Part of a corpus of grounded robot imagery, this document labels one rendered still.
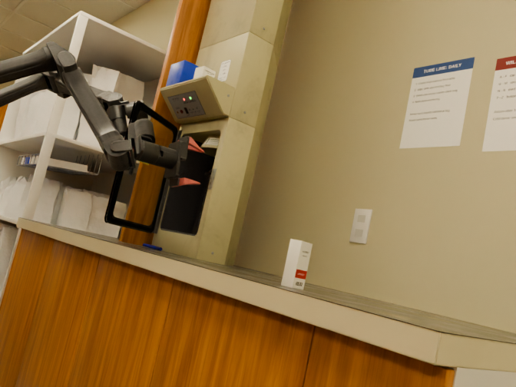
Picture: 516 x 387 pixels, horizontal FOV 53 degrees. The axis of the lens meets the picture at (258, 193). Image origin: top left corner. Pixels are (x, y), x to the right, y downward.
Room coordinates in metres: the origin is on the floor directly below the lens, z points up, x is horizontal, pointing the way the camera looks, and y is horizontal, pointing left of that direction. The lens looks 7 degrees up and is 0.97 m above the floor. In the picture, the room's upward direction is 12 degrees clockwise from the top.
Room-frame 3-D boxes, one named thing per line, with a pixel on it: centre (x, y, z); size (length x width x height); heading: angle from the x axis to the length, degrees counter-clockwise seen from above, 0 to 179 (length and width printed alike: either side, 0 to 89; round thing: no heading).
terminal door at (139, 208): (1.72, 0.39, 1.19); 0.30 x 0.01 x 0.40; 161
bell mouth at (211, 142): (1.80, 0.15, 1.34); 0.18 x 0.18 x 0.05
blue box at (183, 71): (1.79, 0.34, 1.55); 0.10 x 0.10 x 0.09; 37
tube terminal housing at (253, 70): (1.83, 0.14, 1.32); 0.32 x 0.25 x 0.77; 37
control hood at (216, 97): (1.72, 0.29, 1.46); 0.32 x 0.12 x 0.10; 37
